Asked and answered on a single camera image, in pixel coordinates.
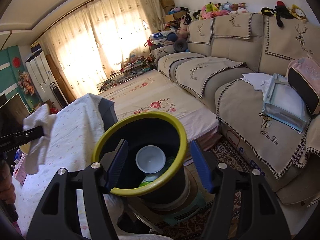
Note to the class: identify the pile of boxes by television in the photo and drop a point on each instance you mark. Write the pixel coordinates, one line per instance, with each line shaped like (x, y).
(48, 107)

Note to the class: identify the pink box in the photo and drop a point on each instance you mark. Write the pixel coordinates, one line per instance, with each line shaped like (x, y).
(21, 170)

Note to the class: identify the row of plush toys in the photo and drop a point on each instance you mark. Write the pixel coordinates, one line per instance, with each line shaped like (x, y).
(212, 11)

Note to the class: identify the floral printed mattress sheet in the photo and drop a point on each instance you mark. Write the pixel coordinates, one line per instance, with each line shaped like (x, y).
(155, 90)

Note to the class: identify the clear plastic cup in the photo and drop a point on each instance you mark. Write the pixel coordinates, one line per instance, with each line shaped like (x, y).
(150, 158)

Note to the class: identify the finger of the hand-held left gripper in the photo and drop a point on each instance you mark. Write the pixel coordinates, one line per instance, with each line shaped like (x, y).
(22, 136)

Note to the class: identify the large flat television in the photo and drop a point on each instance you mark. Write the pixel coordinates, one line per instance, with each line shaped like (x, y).
(12, 110)

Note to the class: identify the glass table with books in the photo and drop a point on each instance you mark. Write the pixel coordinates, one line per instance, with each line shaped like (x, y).
(125, 75)

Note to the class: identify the dark grey chair back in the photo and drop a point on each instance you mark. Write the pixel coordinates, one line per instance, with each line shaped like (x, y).
(108, 112)

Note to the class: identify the red round wall decoration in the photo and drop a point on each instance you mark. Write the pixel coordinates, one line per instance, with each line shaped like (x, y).
(16, 62)

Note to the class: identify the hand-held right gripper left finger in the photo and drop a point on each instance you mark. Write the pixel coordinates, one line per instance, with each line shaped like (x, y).
(117, 165)

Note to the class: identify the blue star printed bag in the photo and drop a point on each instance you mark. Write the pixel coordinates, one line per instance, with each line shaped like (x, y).
(160, 37)

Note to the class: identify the white napkin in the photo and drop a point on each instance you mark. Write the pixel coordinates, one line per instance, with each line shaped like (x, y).
(37, 120)

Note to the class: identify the white standing air conditioner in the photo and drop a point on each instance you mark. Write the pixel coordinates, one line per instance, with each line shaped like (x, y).
(40, 77)

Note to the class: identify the black plush toy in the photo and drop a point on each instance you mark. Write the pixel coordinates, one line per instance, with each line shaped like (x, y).
(278, 13)

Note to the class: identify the black bin with yellow rim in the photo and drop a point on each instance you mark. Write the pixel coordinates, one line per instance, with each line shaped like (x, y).
(160, 120)

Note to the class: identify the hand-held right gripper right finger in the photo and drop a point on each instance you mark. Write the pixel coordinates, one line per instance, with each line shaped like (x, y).
(200, 165)

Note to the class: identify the stack of cardboard boxes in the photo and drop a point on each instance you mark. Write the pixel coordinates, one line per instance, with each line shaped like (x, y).
(168, 7)

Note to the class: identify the plastic bottle with green label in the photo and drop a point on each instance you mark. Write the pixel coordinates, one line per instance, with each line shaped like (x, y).
(150, 180)

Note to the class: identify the beige sofa with covers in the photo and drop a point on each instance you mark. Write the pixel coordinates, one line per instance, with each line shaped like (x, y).
(237, 55)

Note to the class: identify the grey round cushion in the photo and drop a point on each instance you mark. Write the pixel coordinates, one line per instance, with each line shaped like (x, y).
(180, 46)

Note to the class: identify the artificial flower wall decoration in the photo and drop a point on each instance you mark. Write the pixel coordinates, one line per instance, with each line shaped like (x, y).
(26, 82)

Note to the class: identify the wooden board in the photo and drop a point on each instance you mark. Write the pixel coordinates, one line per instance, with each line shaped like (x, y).
(60, 77)

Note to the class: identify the black tower fan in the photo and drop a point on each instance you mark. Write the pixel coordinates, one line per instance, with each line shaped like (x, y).
(58, 95)

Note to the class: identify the white dotted tablecloth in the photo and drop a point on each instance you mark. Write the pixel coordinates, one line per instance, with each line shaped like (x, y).
(75, 135)

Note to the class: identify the white papers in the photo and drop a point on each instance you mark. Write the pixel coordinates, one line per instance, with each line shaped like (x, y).
(253, 78)

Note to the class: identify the light blue plastic bag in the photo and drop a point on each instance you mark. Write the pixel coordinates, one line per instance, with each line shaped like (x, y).
(282, 105)

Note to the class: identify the pink backpack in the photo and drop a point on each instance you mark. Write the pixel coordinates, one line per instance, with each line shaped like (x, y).
(303, 80)

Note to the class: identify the person's left hand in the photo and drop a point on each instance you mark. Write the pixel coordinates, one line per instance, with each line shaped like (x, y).
(6, 182)

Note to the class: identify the cream embroidered curtains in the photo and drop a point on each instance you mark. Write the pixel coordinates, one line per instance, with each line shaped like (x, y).
(100, 37)

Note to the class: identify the blue box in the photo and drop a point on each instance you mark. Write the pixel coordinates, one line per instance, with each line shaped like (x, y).
(35, 47)

